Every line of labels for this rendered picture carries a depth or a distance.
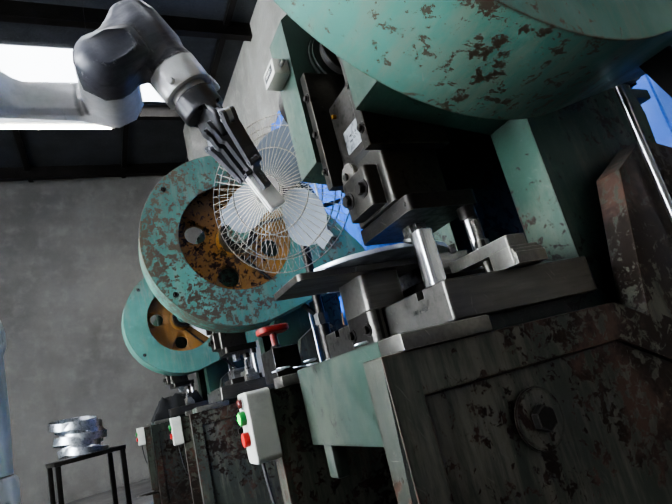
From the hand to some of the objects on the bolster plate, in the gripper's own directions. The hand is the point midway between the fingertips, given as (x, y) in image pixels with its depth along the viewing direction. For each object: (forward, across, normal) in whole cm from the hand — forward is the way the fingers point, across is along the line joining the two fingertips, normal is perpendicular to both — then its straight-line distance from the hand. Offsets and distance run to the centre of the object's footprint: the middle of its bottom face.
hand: (265, 190), depth 85 cm
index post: (+29, +14, +5) cm, 33 cm away
